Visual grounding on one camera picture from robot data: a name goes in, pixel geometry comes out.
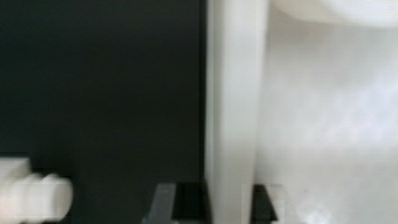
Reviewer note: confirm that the white desk top tray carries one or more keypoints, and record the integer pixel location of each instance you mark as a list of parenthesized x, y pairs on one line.
[(302, 109)]

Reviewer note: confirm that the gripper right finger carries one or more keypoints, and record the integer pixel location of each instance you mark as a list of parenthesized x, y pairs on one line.
[(263, 213)]

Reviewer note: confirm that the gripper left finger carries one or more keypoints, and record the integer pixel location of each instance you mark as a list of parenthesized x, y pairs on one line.
[(178, 205)]

